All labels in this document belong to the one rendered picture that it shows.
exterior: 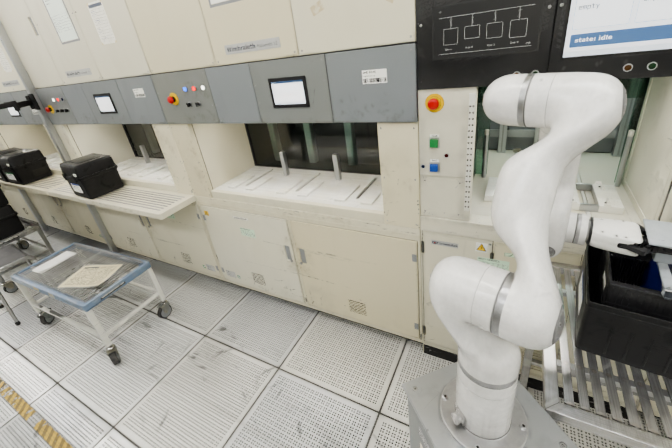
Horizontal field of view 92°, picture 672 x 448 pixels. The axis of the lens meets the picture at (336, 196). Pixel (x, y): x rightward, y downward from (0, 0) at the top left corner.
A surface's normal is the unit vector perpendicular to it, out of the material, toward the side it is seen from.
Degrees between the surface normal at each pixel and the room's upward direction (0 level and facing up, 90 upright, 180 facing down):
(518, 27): 90
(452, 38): 90
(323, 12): 90
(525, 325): 67
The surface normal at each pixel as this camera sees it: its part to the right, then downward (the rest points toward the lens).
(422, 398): -0.13, -0.89
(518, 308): -0.63, -0.30
